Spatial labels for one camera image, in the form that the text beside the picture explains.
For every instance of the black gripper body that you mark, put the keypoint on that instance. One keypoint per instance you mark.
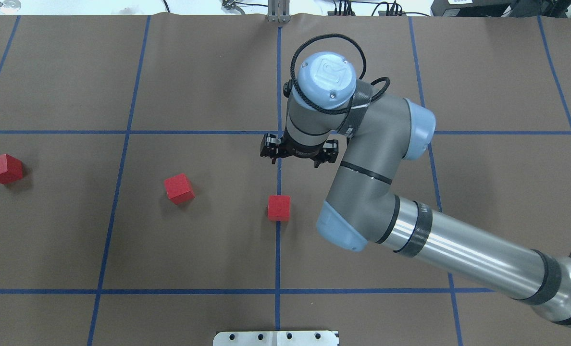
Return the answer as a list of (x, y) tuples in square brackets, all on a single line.
[(301, 152)]

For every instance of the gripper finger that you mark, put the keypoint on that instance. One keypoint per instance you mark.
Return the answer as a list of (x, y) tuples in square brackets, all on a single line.
[(271, 147)]

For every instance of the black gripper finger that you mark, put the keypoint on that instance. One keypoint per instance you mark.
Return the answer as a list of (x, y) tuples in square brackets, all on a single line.
[(328, 153)]

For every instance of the red cube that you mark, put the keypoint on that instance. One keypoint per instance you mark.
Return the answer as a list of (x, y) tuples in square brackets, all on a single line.
[(11, 169), (279, 208), (179, 189)]

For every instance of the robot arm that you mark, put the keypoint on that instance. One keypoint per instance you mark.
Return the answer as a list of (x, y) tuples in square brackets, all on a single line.
[(394, 184)]

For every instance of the black monitor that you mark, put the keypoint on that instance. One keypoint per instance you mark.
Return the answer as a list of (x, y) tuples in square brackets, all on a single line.
[(500, 8)]

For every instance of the clear tape roll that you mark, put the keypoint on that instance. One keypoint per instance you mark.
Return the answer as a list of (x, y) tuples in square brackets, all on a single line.
[(10, 7)]

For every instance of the aluminium frame post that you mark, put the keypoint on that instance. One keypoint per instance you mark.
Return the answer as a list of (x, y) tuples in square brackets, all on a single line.
[(278, 11)]

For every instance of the white central pedestal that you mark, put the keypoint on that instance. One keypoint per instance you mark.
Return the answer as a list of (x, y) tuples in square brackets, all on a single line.
[(277, 338)]

